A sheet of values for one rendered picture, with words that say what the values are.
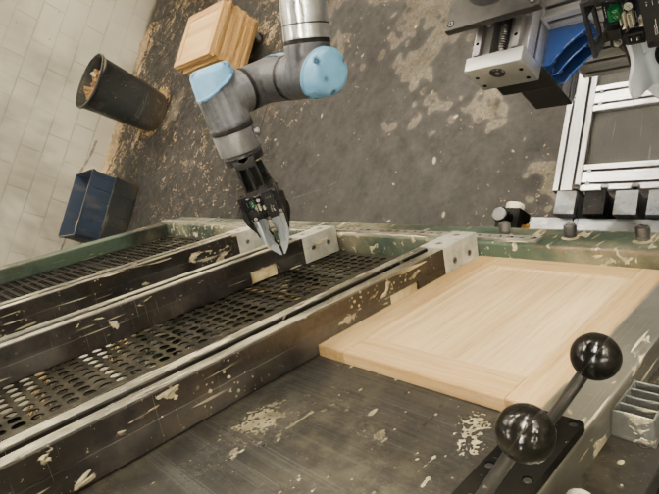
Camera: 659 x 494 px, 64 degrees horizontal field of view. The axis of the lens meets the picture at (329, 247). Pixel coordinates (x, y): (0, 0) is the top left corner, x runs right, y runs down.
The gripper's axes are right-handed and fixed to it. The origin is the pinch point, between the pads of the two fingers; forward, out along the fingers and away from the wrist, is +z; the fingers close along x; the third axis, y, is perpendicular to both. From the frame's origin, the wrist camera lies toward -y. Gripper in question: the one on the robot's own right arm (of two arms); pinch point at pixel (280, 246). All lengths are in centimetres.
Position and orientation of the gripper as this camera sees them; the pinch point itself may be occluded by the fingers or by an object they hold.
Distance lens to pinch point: 103.4
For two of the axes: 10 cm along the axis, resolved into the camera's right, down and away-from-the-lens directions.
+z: 3.1, 8.6, 3.9
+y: 1.5, 3.6, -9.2
